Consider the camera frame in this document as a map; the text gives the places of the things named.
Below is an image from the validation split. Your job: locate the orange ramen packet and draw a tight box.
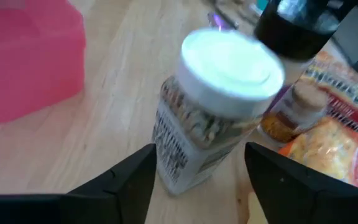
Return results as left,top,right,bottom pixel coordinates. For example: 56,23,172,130
278,116,358,194

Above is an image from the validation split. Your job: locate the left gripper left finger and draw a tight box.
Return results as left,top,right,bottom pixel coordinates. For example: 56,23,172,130
67,143,157,224

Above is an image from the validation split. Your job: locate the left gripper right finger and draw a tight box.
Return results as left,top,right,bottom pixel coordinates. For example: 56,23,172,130
244,142,319,224

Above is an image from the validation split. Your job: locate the red ramen packet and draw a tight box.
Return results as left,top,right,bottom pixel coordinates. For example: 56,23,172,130
300,49,358,134

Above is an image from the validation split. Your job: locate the white-lid spice jar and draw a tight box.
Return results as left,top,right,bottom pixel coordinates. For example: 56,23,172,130
152,27,285,197

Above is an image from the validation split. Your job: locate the black-lid purple-label spice jar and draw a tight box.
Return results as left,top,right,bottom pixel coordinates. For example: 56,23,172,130
253,0,343,147

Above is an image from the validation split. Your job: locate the pink plastic tray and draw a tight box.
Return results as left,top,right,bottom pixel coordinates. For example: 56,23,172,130
0,0,86,134

